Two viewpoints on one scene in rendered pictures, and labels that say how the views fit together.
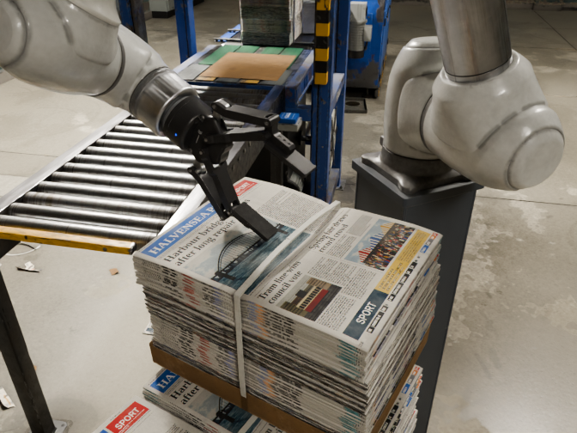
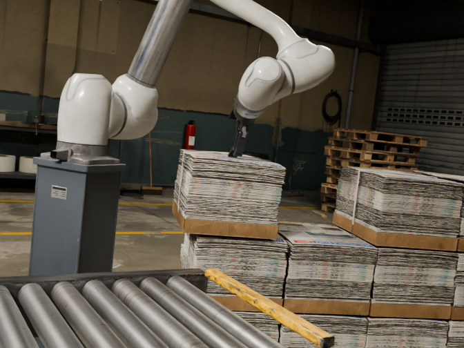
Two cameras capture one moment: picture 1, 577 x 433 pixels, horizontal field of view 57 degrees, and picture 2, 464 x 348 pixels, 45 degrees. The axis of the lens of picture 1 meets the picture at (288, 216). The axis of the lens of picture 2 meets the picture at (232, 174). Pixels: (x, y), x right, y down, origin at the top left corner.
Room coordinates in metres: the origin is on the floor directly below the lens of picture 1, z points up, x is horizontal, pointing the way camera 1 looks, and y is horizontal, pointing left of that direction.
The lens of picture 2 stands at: (1.87, 1.32, 1.16)
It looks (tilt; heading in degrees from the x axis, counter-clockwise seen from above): 5 degrees down; 227
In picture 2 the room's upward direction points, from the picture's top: 6 degrees clockwise
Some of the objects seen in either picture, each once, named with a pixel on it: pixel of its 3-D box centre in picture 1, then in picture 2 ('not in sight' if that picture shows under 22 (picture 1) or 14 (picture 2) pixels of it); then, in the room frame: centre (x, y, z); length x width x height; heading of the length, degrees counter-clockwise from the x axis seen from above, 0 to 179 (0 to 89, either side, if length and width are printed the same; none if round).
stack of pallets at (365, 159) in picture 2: not in sight; (371, 174); (-5.54, -3.44, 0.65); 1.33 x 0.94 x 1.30; 172
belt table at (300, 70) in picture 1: (247, 71); not in sight; (2.69, 0.21, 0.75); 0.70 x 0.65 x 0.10; 168
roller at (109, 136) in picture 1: (167, 143); not in sight; (1.69, 0.42, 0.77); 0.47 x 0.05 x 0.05; 78
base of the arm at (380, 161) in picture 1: (412, 153); (77, 152); (1.05, -0.27, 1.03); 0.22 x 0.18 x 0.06; 25
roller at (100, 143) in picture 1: (160, 151); not in sight; (1.63, 0.43, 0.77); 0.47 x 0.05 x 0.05; 78
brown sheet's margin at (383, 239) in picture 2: not in sight; (390, 229); (0.12, 0.30, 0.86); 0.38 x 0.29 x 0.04; 58
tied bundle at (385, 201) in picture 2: not in sight; (393, 205); (0.12, 0.30, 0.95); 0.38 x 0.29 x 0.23; 58
